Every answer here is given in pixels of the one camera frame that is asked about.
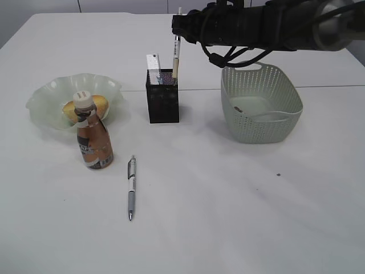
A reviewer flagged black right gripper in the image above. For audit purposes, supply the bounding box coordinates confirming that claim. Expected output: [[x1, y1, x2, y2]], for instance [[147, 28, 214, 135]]
[[172, 2, 237, 46]]

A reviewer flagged cream grip pen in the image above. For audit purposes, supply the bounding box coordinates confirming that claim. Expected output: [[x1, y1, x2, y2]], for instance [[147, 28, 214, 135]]
[[172, 7, 183, 78]]

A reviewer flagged clear plastic ruler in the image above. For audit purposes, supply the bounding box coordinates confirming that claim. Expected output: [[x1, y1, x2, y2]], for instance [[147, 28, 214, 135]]
[[146, 54, 163, 85]]

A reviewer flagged small paper ball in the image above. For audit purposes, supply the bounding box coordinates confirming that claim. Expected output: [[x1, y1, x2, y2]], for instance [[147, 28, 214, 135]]
[[234, 106, 243, 113]]

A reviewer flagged sugared bread roll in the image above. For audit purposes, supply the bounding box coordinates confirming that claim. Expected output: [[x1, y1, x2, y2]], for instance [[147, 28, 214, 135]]
[[63, 95, 109, 124]]

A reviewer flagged grey grip pen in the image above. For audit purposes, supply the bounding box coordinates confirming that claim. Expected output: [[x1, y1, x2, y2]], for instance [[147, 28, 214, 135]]
[[128, 155, 136, 221]]

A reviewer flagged Nescafe coffee bottle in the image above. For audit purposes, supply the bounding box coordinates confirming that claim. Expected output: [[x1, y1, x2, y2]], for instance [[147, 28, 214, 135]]
[[73, 91, 113, 170]]

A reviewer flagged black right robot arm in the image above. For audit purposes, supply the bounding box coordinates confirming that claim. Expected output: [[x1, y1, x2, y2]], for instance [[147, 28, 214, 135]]
[[172, 1, 364, 51]]

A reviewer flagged black mesh pen holder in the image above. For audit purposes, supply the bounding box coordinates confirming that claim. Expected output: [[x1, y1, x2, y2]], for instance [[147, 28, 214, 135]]
[[145, 69, 180, 124]]

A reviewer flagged pale green woven basket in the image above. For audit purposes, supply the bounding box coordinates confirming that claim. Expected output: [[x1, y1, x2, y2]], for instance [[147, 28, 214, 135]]
[[221, 62, 303, 144]]

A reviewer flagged pale green wavy plate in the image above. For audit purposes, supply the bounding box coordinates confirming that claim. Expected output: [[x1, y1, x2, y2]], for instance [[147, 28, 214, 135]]
[[26, 73, 123, 131]]

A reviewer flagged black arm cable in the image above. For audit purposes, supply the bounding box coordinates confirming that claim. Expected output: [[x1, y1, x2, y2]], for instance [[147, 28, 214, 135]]
[[199, 42, 274, 69]]

